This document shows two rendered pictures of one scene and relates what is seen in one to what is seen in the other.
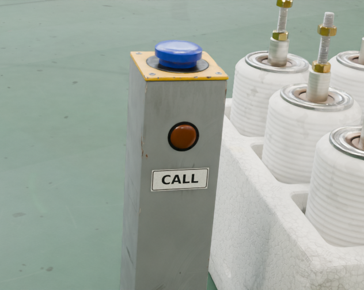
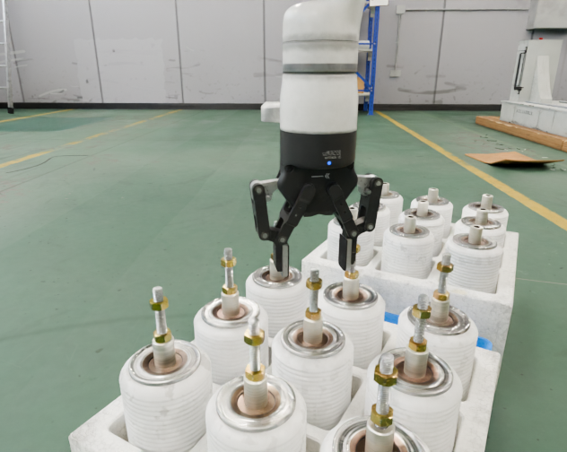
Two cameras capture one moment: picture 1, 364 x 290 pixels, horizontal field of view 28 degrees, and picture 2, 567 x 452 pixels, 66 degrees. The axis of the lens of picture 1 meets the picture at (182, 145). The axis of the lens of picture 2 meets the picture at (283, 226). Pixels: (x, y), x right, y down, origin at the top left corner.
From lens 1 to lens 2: 0.46 m
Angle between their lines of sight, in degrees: 41
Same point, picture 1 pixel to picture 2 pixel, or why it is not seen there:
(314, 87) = (258, 397)
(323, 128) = (293, 439)
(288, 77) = (196, 379)
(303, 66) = (195, 353)
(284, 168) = not seen: outside the picture
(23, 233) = not seen: outside the picture
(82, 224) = not seen: outside the picture
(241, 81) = (142, 405)
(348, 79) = (231, 341)
